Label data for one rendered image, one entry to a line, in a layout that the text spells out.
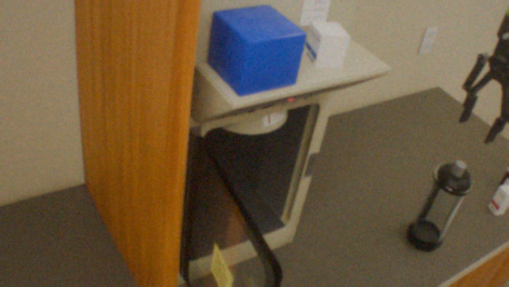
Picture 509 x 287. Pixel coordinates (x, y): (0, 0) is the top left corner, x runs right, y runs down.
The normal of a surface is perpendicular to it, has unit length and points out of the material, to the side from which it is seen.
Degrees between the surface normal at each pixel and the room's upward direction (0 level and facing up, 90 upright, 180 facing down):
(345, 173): 0
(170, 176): 90
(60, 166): 90
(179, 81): 90
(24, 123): 90
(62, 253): 0
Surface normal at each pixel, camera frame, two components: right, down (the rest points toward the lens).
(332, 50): 0.28, 0.62
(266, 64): 0.53, 0.58
